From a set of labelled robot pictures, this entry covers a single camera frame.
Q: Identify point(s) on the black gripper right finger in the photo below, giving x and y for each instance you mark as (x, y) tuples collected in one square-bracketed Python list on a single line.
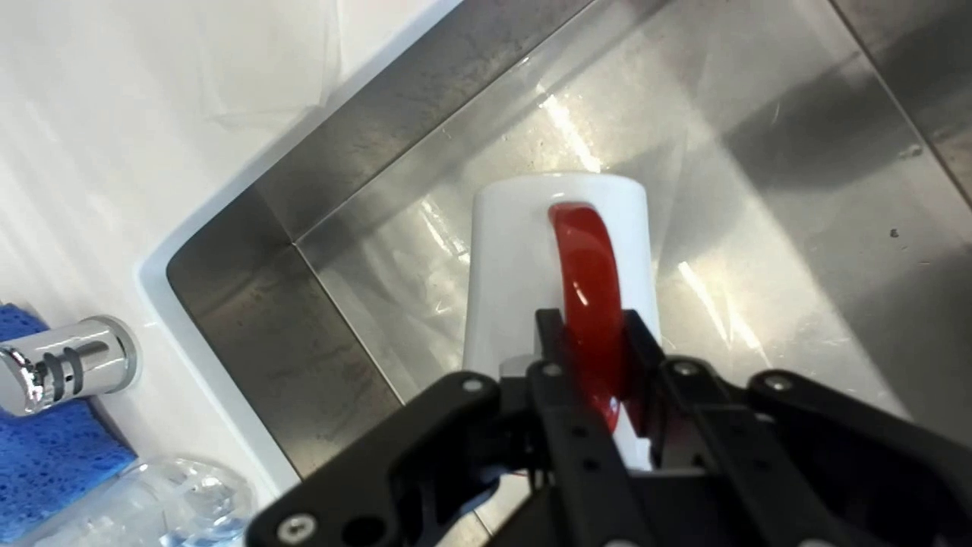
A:
[(770, 458)]

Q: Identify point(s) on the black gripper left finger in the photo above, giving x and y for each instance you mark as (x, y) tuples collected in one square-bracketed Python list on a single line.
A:
[(436, 458)]

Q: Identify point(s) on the stainless steel sink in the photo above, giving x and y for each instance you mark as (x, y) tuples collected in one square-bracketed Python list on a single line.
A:
[(770, 153)]

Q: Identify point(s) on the clear soap pump bottle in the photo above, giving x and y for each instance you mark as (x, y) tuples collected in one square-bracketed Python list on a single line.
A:
[(173, 505)]

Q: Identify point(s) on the small chrome cylinder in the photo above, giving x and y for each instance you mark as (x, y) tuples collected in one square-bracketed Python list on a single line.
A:
[(71, 366)]

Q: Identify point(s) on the blue sponge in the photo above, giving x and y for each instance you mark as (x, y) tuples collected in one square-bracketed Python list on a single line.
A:
[(49, 476)]

